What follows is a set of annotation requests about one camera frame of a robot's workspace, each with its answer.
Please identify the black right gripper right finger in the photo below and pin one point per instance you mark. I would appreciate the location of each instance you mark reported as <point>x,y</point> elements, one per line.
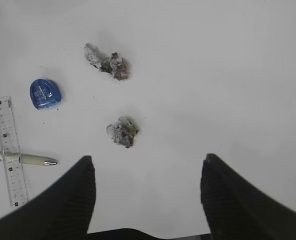
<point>237,210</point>

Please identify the larger paper ball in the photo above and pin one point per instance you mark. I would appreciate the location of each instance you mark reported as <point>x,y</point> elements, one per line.
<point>113,64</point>

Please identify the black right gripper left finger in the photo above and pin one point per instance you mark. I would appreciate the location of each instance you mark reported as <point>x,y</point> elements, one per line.
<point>61,212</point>

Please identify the clear plastic ruler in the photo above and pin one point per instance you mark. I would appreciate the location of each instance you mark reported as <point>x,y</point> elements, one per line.
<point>9,143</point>

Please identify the blue pencil sharpener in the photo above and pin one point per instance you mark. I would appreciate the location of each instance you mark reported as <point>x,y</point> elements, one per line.
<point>44,93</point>

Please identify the smaller paper ball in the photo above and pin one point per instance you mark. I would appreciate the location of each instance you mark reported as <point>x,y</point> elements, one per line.
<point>122,132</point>

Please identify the cream yellow click pen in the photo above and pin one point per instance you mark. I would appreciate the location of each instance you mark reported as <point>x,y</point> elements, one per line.
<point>30,160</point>

